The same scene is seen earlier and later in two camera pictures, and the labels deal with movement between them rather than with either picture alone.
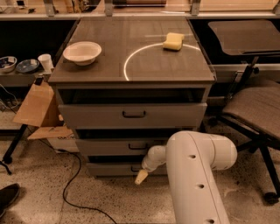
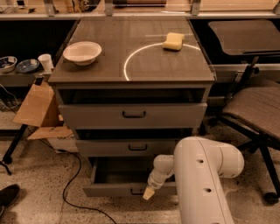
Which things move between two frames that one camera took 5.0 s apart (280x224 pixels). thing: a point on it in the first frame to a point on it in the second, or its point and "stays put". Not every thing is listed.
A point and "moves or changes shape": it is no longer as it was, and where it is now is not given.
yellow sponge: [174, 42] stays put
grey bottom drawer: [121, 166] moves or changes shape
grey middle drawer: [122, 142] stays put
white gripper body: [147, 166] to [153, 184]
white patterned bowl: [7, 64] stays put
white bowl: [82, 53] stays put
